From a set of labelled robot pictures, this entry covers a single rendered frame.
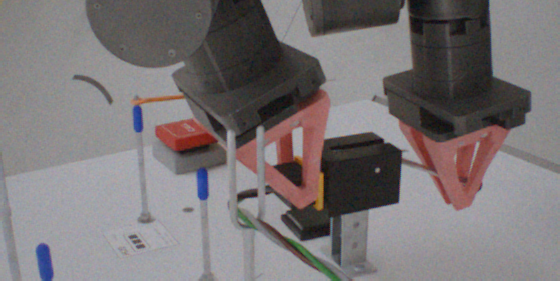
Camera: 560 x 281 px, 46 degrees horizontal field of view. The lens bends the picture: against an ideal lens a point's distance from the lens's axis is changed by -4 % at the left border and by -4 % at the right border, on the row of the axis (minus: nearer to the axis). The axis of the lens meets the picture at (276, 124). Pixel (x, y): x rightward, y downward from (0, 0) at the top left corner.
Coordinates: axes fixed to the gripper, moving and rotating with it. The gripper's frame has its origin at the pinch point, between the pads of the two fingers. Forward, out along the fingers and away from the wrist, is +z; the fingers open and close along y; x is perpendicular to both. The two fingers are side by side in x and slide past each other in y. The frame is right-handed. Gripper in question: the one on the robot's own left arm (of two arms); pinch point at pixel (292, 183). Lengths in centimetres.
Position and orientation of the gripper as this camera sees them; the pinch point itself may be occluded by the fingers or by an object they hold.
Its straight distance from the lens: 46.4
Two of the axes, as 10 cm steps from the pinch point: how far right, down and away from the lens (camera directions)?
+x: 8.3, -5.1, 2.3
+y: 4.2, 3.0, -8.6
